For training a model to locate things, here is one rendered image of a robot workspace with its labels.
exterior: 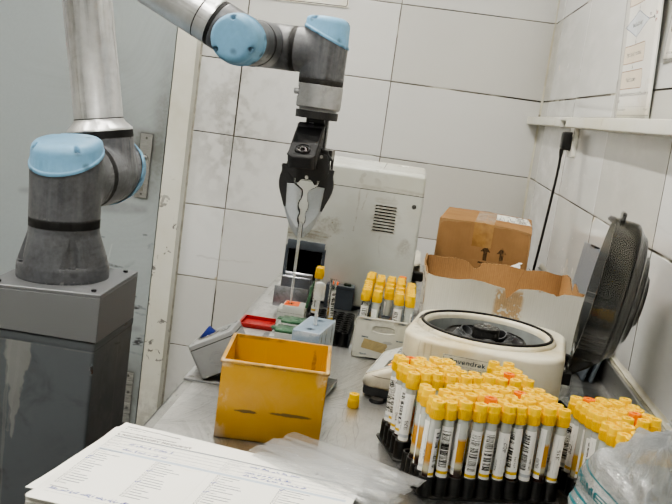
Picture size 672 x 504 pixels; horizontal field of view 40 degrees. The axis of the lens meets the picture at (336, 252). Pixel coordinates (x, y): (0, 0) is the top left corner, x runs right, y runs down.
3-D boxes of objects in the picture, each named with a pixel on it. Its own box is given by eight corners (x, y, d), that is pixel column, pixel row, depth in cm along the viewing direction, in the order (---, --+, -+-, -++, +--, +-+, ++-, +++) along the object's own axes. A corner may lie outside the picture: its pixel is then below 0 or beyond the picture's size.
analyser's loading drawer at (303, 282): (287, 285, 200) (290, 262, 200) (317, 290, 200) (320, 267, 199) (272, 305, 180) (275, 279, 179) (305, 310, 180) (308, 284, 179)
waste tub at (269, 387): (225, 402, 127) (233, 332, 125) (322, 415, 127) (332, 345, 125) (211, 437, 114) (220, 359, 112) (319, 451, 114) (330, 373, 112)
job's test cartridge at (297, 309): (276, 334, 161) (281, 299, 160) (303, 338, 161) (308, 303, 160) (273, 339, 157) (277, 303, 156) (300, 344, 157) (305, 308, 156)
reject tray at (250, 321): (244, 318, 175) (245, 313, 175) (280, 323, 175) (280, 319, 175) (237, 326, 169) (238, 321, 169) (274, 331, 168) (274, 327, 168)
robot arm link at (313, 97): (341, 87, 150) (291, 80, 151) (337, 115, 151) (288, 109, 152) (344, 88, 158) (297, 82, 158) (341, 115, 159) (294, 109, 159)
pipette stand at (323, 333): (292, 376, 143) (301, 314, 141) (336, 385, 141) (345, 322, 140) (273, 394, 133) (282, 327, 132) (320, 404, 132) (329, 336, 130)
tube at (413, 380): (395, 451, 116) (409, 369, 114) (408, 455, 116) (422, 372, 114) (392, 456, 115) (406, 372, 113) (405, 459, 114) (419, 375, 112)
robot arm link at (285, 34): (223, 13, 149) (289, 21, 146) (245, 19, 159) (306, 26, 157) (218, 63, 150) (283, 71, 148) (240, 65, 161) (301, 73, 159)
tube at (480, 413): (459, 495, 105) (475, 405, 104) (458, 489, 107) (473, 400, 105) (474, 497, 105) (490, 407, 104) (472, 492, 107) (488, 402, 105)
